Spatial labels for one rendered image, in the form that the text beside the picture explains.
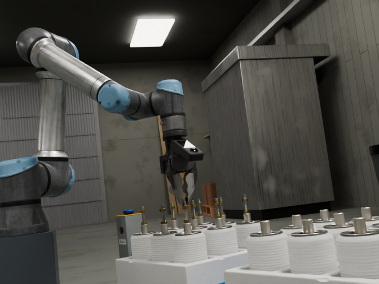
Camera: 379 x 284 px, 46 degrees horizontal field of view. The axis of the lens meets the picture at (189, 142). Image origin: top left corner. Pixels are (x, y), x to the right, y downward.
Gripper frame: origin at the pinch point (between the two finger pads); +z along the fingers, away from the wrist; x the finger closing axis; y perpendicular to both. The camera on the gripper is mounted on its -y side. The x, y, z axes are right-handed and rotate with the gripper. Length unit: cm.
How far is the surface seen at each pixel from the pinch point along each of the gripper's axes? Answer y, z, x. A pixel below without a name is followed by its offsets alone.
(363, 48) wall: 209, -136, -335
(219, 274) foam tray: -6.3, 20.8, -4.7
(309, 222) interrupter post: -42.2, 7.0, -7.1
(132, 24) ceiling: 566, -297, -217
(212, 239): 0.5, 12.1, -7.4
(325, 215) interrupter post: -25.5, 7.8, -27.4
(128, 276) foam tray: 22.3, 21.5, 11.5
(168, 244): 7.7, 12.1, 3.1
